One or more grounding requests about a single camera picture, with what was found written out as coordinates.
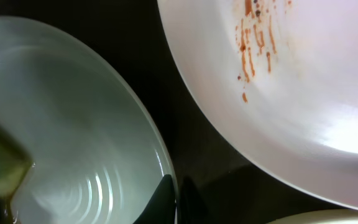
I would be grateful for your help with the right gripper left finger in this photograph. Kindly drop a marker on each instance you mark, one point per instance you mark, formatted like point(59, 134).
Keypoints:
point(161, 208)

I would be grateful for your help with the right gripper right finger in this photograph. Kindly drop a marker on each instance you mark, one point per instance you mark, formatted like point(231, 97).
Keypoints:
point(193, 209)

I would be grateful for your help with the pale green plate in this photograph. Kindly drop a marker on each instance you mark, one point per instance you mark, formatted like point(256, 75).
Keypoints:
point(98, 156)

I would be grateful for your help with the white plate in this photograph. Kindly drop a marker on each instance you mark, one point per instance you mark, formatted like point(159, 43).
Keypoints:
point(279, 81)
point(339, 216)

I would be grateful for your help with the white plate top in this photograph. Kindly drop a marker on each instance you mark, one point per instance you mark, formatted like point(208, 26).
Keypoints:
point(279, 81)

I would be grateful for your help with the brown serving tray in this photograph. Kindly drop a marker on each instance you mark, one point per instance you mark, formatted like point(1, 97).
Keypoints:
point(129, 36)

